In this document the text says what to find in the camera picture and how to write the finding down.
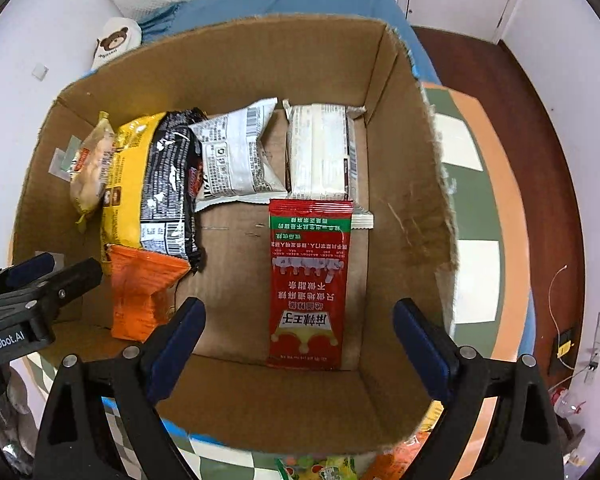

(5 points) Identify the orange snack packet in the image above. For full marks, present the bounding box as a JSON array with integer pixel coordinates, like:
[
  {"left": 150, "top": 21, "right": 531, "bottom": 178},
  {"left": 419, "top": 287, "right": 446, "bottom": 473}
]
[{"left": 107, "top": 244, "right": 190, "bottom": 342}]

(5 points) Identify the yellow black noodle packet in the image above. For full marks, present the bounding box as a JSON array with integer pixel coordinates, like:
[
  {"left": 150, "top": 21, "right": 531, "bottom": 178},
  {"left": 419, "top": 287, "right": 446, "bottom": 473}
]
[{"left": 100, "top": 107, "right": 207, "bottom": 271}]

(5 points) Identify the yellow biscuit snack bag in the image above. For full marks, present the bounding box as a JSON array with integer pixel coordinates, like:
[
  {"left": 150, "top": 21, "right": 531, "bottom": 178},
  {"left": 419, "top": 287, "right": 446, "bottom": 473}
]
[{"left": 69, "top": 110, "right": 116, "bottom": 233}]

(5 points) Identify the silver snack packet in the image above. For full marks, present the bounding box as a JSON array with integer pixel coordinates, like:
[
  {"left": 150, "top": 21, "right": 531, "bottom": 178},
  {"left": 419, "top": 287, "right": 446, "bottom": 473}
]
[{"left": 189, "top": 98, "right": 287, "bottom": 211}]

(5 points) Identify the watermelon candy bag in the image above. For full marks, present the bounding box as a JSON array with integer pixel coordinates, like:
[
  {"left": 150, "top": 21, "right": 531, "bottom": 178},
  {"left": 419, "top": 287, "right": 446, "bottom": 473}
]
[{"left": 275, "top": 456, "right": 358, "bottom": 480}]

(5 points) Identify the red long snack packet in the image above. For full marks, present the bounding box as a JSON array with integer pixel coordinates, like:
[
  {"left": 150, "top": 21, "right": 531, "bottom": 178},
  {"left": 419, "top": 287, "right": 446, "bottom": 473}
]
[{"left": 268, "top": 200, "right": 353, "bottom": 370}]

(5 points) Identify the white wafer packet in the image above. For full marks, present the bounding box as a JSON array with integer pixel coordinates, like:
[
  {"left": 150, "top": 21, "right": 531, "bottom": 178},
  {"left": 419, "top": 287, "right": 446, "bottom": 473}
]
[{"left": 283, "top": 100, "right": 374, "bottom": 230}]

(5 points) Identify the yellow snack packet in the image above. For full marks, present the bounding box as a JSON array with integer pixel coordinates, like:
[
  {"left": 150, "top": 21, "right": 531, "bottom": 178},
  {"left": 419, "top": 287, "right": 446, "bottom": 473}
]
[{"left": 418, "top": 401, "right": 444, "bottom": 432}]

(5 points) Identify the cardboard milk box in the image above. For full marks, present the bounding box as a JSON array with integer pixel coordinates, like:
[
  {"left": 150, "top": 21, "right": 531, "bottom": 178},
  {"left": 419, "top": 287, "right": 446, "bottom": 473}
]
[{"left": 12, "top": 15, "right": 457, "bottom": 455}]

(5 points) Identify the orange rice cracker packet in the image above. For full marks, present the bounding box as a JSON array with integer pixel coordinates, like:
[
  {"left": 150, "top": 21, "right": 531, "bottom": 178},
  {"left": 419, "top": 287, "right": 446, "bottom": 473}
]
[{"left": 361, "top": 432, "right": 429, "bottom": 480}]

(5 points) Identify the green white checkered mat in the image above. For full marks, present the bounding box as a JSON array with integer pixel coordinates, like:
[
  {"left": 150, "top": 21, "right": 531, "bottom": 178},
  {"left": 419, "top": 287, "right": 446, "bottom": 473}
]
[{"left": 24, "top": 81, "right": 531, "bottom": 480}]

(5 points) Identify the bear print pillow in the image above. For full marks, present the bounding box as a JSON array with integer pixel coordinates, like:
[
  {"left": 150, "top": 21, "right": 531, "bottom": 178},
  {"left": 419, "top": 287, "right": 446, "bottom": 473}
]
[{"left": 91, "top": 16, "right": 142, "bottom": 70}]

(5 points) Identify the white thin cable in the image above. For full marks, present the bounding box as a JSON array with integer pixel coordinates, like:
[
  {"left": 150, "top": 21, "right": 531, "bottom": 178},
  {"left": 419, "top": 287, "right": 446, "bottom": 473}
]
[{"left": 546, "top": 263, "right": 589, "bottom": 373}]

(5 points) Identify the wall socket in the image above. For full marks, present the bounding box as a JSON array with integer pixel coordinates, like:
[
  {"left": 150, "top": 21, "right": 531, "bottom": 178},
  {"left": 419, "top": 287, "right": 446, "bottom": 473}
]
[{"left": 32, "top": 63, "right": 48, "bottom": 81}]

